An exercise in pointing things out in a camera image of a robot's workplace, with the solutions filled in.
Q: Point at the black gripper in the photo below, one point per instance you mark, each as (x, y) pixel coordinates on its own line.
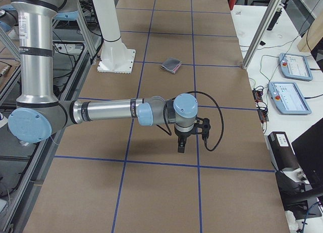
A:
(183, 136)

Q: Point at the pink and grey towel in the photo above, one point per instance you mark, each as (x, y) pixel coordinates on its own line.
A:
(171, 65)

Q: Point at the brown paper table cover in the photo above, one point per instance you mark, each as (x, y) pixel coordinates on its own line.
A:
(119, 176)

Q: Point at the black power box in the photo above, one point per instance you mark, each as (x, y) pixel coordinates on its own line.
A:
(282, 155)

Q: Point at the near blue teach pendant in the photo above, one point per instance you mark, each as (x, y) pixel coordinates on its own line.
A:
(288, 99)

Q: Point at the blue teach pendant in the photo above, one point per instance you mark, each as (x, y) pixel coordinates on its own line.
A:
(288, 99)
(295, 67)

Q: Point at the black monitor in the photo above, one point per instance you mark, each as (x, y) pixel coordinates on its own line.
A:
(308, 150)

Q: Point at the far blue teach pendant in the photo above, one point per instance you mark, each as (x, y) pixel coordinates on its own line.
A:
(295, 67)

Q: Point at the wooden board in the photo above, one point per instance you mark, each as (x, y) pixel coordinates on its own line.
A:
(312, 37)

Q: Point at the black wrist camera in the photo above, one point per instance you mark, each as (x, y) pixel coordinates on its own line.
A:
(205, 129)

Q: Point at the electronics board with wires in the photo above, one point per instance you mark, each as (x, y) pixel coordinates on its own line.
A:
(261, 106)

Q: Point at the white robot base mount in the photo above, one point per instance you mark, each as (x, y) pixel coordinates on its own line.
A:
(115, 57)

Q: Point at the aluminium frame rack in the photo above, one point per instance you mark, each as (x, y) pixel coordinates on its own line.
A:
(39, 114)

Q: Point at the aluminium frame post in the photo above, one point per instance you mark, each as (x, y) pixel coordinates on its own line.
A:
(267, 17)

